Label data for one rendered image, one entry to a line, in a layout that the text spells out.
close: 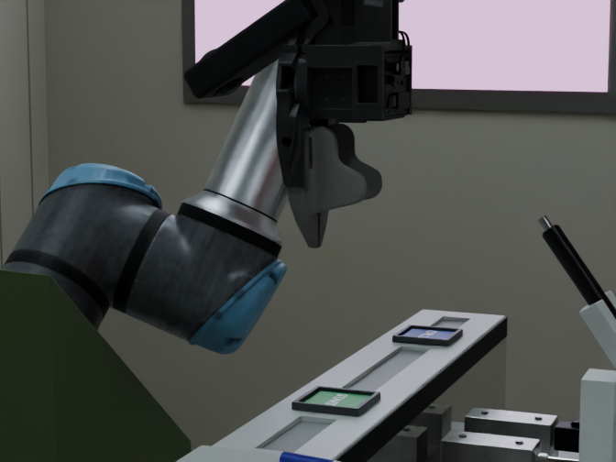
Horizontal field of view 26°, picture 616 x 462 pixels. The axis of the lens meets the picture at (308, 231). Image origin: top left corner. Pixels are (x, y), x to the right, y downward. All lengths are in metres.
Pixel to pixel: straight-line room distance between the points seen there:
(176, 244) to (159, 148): 2.51
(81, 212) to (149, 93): 2.51
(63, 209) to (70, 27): 2.69
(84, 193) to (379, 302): 2.22
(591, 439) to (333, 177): 0.28
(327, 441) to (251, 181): 0.46
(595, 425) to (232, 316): 0.62
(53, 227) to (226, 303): 0.19
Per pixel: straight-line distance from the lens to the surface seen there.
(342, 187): 0.97
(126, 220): 1.38
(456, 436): 1.18
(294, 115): 0.95
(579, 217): 3.30
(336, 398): 1.08
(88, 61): 4.02
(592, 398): 0.81
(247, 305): 1.36
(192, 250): 1.37
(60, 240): 1.37
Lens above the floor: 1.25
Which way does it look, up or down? 8 degrees down
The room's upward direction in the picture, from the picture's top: straight up
